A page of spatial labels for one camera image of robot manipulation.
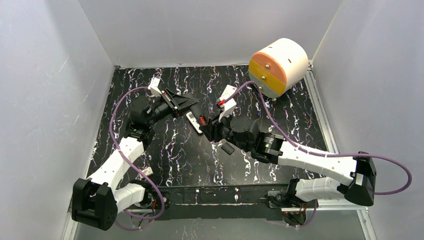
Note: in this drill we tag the beige remote control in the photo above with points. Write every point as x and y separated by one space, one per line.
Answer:
190 117

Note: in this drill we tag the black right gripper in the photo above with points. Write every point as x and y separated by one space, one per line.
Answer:
213 129

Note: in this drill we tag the red orange battery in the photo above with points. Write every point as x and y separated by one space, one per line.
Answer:
202 120

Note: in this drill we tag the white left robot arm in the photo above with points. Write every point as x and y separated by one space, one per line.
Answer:
96 201

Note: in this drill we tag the round drawer cabinet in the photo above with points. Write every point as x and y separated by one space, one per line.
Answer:
277 67

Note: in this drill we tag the black remote battery cover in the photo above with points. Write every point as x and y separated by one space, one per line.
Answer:
227 148

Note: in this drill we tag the small white red remote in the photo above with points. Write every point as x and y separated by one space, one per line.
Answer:
148 171

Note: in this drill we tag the black cylindrical remote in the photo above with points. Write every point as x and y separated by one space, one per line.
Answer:
197 112

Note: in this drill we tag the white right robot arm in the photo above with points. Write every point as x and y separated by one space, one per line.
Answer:
349 178

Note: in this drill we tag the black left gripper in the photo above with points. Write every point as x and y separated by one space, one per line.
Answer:
171 102

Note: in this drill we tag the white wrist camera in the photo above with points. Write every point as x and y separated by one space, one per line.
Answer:
153 87
226 108

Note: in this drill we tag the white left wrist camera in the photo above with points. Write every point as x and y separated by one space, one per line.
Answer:
153 87

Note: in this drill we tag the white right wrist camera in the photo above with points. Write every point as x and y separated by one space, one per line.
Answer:
226 108

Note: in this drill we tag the black base bar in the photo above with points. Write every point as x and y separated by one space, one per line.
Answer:
220 202

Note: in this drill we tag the white remote with red button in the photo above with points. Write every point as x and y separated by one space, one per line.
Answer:
227 92

